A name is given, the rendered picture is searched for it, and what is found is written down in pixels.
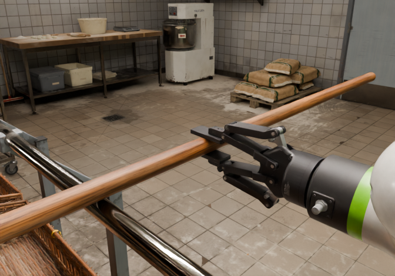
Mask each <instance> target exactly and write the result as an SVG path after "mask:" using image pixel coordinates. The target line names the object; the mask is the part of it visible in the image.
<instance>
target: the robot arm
mask: <svg viewBox="0 0 395 276"><path fill-rule="evenodd" d="M285 132H286V128H285V127H284V126H278V127H273V128H271V127H266V126H259V125H255V124H250V123H243V122H237V121H234V122H231V123H229V124H226V125H225V126H224V129H223V128H221V127H217V126H213V127H210V128H209V127H206V126H202V125H201V126H198V127H195V128H192V129H191V130H190V133H191V134H194V135H197V136H199V137H202V138H204V139H207V140H210V141H212V142H215V143H218V144H222V143H224V142H226V143H229V144H231V145H232V146H234V147H236V148H238V149H240V150H241V151H243V152H245V153H247V154H249V155H251V156H253V159H255V160H257V161H258V162H260V166H256V165H253V164H248V163H243V162H239V161H234V160H229V159H230V155H229V154H227V153H224V152H221V151H218V150H214V151H212V152H210V153H207V154H205V155H203V156H201V157H202V158H205V159H208V162H209V163H210V164H212V165H214V166H217V170H218V172H221V171H223V172H224V175H223V179H224V181H225V182H227V183H229V184H231V185H233V186H235V187H236V188H238V189H240V190H241V191H244V192H245V193H247V194H249V195H251V196H252V197H254V198H256V199H258V200H259V201H260V202H261V203H262V204H263V205H264V206H265V207H266V208H271V207H273V206H274V205H275V204H277V203H278V202H279V198H285V199H286V200H287V201H289V202H291V203H293V204H296V205H298V206H301V207H303V208H305V209H307V213H308V215H309V217H310V218H312V219H314V220H317V221H319V222H321V223H323V224H325V225H328V226H330V227H333V228H335V229H337V230H339V231H341V232H344V233H346V234H348V235H350V236H352V237H355V238H357V239H359V240H362V241H364V242H366V243H368V244H370V245H372V246H374V247H376V248H378V249H379V250H382V251H383V252H385V253H387V254H388V255H390V256H392V257H393V258H395V141H394V142H393V143H392V144H391V145H390V146H389V147H388V148H387V149H386V150H385V151H384V152H383V153H382V154H381V155H380V157H379V158H378V159H377V161H376V163H375V165H374V167H373V166H370V165H367V164H364V163H360V162H357V161H354V160H350V159H347V158H344V157H341V156H337V155H335V154H331V155H329V156H327V157H326V158H323V157H320V156H317V155H314V154H310V153H307V152H303V151H299V150H296V149H294V148H293V147H292V146H291V145H289V144H286V141H285V138H284V135H283V134H284V133H285ZM243 135H244V136H243ZM245 136H249V137H254V138H258V139H268V141H269V142H272V143H276V144H277V147H274V148H271V147H269V146H263V145H261V144H259V143H257V142H255V141H253V140H251V139H249V138H247V137H245ZM248 177H250V178H252V179H253V180H252V179H250V178H248ZM254 180H255V181H259V182H262V183H265V185H267V187H268V188H267V187H265V186H263V185H261V184H259V183H257V182H255V181H254Z"/></svg>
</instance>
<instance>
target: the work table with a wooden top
mask: <svg viewBox="0 0 395 276"><path fill-rule="evenodd" d="M160 35H163V33H162V31H153V30H147V29H140V30H139V31H128V32H121V31H114V30H106V32H105V33H103V34H94V35H91V36H86V37H73V36H70V35H67V34H66V33H59V34H58V35H57V38H50V39H46V38H43V39H33V38H31V36H24V37H26V38H24V39H16V38H17V37H11V38H0V43H1V44H2V48H3V52H4V58H5V63H6V69H7V72H8V79H9V84H10V88H11V93H12V98H14V97H16V95H15V90H16V91H18V92H20V93H22V94H24V95H26V96H28V97H29V98H30V102H31V108H32V111H33V113H32V114H36V112H35V111H36V108H35V101H34V99H35V98H39V97H44V96H50V95H56V94H60V93H65V92H71V91H75V90H81V89H82V90H84V89H87V88H91V87H97V86H103V95H105V97H104V98H107V97H106V95H107V89H106V85H108V84H112V83H118V82H124V81H127V80H134V79H135V80H137V79H139V78H145V77H149V76H155V75H158V78H159V86H162V85H161V83H162V71H161V55H160ZM156 39H157V49H158V72H154V71H151V70H146V69H141V68H137V65H136V47H135V42H139V41H150V40H156ZM128 42H132V48H133V66H134V67H133V68H126V69H119V70H113V71H111V72H114V73H116V74H117V75H116V76H115V77H112V78H107V79H106V77H105V65H104V58H103V45H111V44H117V43H128ZM90 46H99V54H100V60H101V72H102V80H99V79H94V78H92V83H89V84H85V85H79V86H69V85H66V84H65V88H62V89H56V90H50V91H46V92H41V91H40V90H37V89H35V88H33V87H32V84H31V78H30V74H29V67H28V61H27V57H26V54H27V53H34V52H44V51H55V50H61V49H72V48H76V51H77V57H78V63H81V53H80V48H83V47H90ZM6 48H11V49H14V50H18V51H21V52H22V58H23V62H24V68H25V75H26V81H27V85H22V86H15V87H14V83H13V80H12V73H11V68H10V64H9V58H8V53H7V49H6ZM81 64H82V63H81Z"/></svg>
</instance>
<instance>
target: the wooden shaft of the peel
mask: <svg viewBox="0 0 395 276"><path fill-rule="evenodd" d="M375 78H376V75H375V74H374V73H373V72H369V73H367V74H364V75H361V76H359V77H356V78H354V79H351V80H348V81H346V82H343V83H341V84H338V85H336V86H333V87H330V88H328V89H325V90H322V91H320V92H317V93H315V94H312V95H310V96H307V97H304V98H302V99H299V100H297V101H294V102H292V103H289V104H286V105H284V106H281V107H278V108H276V109H273V110H271V111H268V112H266V113H263V114H261V115H258V116H255V117H253V118H250V119H247V120H245V121H242V122H243V123H250V124H255V125H259V126H266V127H269V126H271V125H273V124H276V123H278V122H281V121H282V120H285V119H287V118H289V117H292V116H294V115H296V114H298V113H301V112H303V111H305V110H307V109H310V108H312V107H315V106H317V105H319V104H321V103H324V102H326V101H328V100H330V99H332V98H335V97H337V96H340V95H342V94H344V93H346V92H349V91H351V90H353V89H355V88H357V87H360V86H363V85H365V84H367V83H369V82H372V81H374V80H375ZM225 145H228V143H226V142H224V143H222V144H218V143H215V142H212V141H210V140H207V139H204V138H202V137H201V138H198V139H196V140H193V141H191V142H188V143H185V144H183V145H180V146H178V147H175V148H172V149H170V150H167V151H165V152H162V153H159V154H157V155H154V156H152V157H149V158H147V159H144V160H141V161H139V162H136V163H134V164H131V165H128V166H126V167H123V168H121V169H118V170H115V171H113V172H110V173H108V174H105V175H103V176H100V177H97V178H95V179H92V180H89V181H87V182H84V183H82V184H79V185H77V186H74V187H71V188H69V189H66V190H64V191H61V192H58V193H56V194H53V195H51V196H48V197H45V198H42V199H40V200H38V201H35V202H33V203H30V204H27V205H25V206H22V207H20V208H16V209H14V210H12V211H9V212H7V213H4V214H1V215H0V244H2V243H5V242H7V241H9V240H11V239H13V238H16V237H19V236H20V235H23V234H25V233H27V232H30V231H32V230H34V229H36V228H39V227H41V226H43V225H45V224H48V223H50V222H52V221H55V220H57V219H59V218H61V217H64V216H66V215H68V214H70V213H73V212H75V211H78V210H80V209H82V208H84V207H87V206H89V205H91V204H93V203H96V202H98V201H100V200H103V199H105V198H107V197H109V196H112V195H114V194H116V193H118V192H121V191H123V190H126V189H128V188H130V187H132V186H135V185H137V184H139V183H141V182H143V181H146V180H148V179H151V178H152V177H155V176H157V175H160V174H162V173H164V172H166V171H168V170H171V169H174V168H175V167H177V166H180V165H182V164H185V163H187V162H189V161H191V160H194V159H196V158H198V157H200V156H203V155H205V154H207V153H210V152H212V151H214V150H216V149H219V148H221V147H223V146H225Z"/></svg>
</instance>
